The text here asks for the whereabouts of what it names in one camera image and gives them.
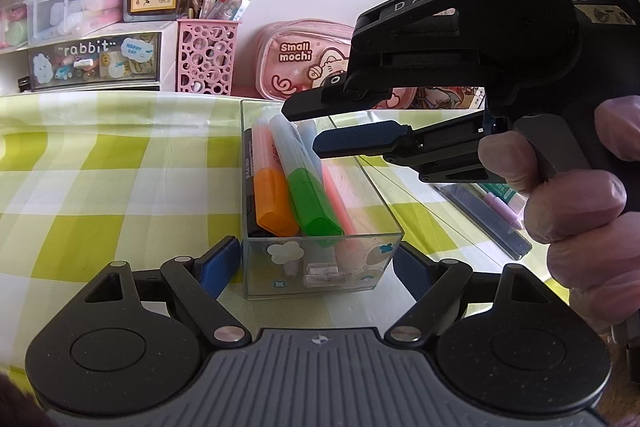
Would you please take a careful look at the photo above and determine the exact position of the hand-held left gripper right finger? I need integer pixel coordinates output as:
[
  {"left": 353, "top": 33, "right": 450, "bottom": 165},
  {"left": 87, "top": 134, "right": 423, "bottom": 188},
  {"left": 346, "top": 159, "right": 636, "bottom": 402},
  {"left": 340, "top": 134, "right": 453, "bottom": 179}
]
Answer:
[{"left": 385, "top": 241, "right": 556, "bottom": 348}]

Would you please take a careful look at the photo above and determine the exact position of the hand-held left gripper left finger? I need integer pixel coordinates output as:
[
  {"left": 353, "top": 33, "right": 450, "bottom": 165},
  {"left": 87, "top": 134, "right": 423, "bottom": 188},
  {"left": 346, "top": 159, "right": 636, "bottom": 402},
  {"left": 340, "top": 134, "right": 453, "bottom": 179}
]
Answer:
[{"left": 80, "top": 235, "right": 252, "bottom": 349}]

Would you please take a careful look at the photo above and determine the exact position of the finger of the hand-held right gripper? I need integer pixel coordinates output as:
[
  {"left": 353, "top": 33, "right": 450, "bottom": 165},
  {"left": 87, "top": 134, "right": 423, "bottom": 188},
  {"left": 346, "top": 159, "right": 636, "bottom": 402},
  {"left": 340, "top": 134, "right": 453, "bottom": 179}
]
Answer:
[
  {"left": 314, "top": 111, "right": 506, "bottom": 185},
  {"left": 282, "top": 0, "right": 501, "bottom": 120}
]

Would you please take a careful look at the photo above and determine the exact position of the clear plastic box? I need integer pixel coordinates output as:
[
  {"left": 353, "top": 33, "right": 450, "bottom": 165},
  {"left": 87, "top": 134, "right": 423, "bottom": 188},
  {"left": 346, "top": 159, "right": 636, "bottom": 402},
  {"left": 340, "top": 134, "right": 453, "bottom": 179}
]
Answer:
[{"left": 240, "top": 98, "right": 405, "bottom": 300}]

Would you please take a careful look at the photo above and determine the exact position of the coral pink highlighter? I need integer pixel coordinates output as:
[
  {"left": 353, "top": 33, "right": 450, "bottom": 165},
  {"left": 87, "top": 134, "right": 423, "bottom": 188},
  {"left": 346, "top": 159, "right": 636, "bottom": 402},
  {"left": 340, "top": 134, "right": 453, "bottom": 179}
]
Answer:
[{"left": 320, "top": 164, "right": 361, "bottom": 275}]

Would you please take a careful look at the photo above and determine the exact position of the highlighter with green cap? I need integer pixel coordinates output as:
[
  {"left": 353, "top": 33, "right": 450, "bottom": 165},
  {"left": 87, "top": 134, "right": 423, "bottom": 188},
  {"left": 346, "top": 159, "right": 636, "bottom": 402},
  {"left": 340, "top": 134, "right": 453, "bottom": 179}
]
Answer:
[{"left": 270, "top": 114, "right": 345, "bottom": 238}]

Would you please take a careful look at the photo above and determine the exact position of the pink highlighter with orange cap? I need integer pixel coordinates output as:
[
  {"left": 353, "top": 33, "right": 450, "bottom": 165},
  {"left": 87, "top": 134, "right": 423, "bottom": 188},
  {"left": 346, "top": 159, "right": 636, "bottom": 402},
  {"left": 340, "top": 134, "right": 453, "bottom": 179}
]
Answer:
[{"left": 250, "top": 117, "right": 301, "bottom": 238}]

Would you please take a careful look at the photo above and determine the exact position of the purple pen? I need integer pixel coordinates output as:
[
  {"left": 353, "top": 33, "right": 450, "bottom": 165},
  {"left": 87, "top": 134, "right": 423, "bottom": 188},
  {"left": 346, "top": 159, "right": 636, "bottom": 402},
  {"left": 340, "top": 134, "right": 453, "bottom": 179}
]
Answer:
[{"left": 480, "top": 192, "right": 526, "bottom": 230}]

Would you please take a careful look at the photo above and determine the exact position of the teal correction pen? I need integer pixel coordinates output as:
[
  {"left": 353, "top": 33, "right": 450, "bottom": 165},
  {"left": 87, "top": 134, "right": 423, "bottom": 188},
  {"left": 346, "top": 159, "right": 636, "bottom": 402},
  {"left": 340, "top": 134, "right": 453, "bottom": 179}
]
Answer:
[{"left": 480, "top": 183, "right": 526, "bottom": 208}]

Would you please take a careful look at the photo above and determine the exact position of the person's right hand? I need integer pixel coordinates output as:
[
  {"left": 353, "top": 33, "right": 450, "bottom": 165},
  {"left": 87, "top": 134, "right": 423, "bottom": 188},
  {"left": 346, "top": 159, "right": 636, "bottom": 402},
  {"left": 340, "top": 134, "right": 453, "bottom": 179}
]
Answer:
[{"left": 477, "top": 96, "right": 640, "bottom": 340}]

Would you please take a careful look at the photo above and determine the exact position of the pink pencil case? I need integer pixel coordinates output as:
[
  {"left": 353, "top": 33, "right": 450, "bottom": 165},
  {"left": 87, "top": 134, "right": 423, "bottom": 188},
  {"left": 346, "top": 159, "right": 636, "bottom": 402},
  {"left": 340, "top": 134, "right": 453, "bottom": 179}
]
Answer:
[{"left": 255, "top": 21, "right": 418, "bottom": 110}]

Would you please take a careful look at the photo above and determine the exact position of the black marker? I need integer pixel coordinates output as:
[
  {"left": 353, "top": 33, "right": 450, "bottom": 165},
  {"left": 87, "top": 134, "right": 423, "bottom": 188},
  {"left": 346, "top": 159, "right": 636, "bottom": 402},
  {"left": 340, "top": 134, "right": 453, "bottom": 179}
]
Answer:
[{"left": 243, "top": 157, "right": 271, "bottom": 238}]

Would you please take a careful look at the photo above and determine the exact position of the grey flat ruler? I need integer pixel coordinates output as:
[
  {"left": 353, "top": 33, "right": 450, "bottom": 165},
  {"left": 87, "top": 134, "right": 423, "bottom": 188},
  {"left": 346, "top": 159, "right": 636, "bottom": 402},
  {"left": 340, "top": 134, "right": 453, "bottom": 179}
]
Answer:
[{"left": 437, "top": 183, "right": 532, "bottom": 260}]

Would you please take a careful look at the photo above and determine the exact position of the silver staples strip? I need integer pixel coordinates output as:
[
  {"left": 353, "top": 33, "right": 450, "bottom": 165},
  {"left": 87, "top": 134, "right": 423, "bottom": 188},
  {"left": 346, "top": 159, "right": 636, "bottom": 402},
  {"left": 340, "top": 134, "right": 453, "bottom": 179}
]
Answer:
[{"left": 302, "top": 263, "right": 348, "bottom": 289}]

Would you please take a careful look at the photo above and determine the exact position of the pink pen holder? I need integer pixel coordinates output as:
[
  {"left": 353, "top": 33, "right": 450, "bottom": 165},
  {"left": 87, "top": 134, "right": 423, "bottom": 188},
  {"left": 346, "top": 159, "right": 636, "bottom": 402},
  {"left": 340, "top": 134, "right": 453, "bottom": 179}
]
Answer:
[{"left": 176, "top": 18, "right": 243, "bottom": 96}]

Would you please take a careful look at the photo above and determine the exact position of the white drawer unit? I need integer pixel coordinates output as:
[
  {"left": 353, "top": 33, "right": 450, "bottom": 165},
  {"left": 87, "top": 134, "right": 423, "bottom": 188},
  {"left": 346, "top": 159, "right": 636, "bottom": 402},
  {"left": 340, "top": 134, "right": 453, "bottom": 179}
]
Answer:
[{"left": 0, "top": 21, "right": 180, "bottom": 94}]

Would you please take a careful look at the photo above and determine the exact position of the clear storage box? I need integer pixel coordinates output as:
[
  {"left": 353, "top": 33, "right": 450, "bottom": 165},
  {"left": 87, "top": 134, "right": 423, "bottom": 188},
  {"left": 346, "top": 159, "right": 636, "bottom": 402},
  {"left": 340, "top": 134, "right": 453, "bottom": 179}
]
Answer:
[{"left": 0, "top": 0, "right": 126, "bottom": 54}]

